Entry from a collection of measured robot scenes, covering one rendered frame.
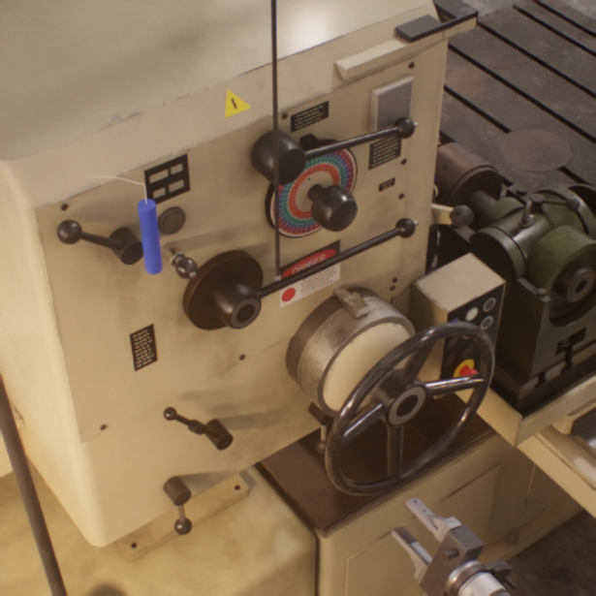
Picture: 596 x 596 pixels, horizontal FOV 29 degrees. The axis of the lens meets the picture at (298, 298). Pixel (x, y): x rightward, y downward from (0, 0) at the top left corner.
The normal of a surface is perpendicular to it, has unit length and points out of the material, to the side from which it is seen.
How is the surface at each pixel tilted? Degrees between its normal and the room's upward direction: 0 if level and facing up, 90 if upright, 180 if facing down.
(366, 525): 90
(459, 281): 0
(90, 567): 0
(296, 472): 0
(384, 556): 90
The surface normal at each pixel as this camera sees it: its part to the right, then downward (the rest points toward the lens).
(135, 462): 0.58, 0.56
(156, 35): 0.00, -0.73
